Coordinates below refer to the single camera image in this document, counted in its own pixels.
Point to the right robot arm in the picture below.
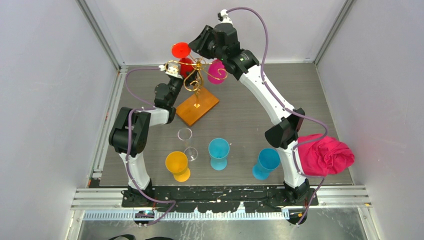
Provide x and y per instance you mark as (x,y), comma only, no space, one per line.
(286,120)

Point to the gold wire glass rack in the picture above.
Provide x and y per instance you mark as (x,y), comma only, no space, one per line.
(202,100)

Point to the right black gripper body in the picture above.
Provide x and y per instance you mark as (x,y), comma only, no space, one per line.
(219,53)

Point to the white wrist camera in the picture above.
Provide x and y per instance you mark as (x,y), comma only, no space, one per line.
(171,69)
(224,18)

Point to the blue wine glass centre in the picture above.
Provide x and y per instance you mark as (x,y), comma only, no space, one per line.
(219,150)

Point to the pink plastic wine glass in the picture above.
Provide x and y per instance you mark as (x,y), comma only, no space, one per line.
(216,73)

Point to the blue wine glass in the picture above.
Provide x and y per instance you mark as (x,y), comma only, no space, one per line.
(219,150)
(267,161)

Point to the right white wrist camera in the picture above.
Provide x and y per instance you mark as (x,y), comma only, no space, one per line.
(224,18)

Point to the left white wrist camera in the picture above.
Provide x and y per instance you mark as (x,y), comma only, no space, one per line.
(171,69)

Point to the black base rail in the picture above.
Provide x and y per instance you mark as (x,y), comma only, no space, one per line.
(217,199)

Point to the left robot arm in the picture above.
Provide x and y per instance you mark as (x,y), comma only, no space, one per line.
(130,131)

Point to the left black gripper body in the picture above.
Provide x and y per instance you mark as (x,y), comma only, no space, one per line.
(175,86)

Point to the clear wine glass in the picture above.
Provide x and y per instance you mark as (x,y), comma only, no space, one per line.
(186,136)

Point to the yellow plastic wine glass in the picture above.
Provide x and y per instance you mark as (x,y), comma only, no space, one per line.
(177,164)

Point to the pink crumpled cloth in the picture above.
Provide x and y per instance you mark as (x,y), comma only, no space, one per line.
(327,156)

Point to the blue wine glass right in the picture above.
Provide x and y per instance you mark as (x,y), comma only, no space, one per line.
(267,161)

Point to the red plastic wine glass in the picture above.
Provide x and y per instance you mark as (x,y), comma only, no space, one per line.
(181,51)

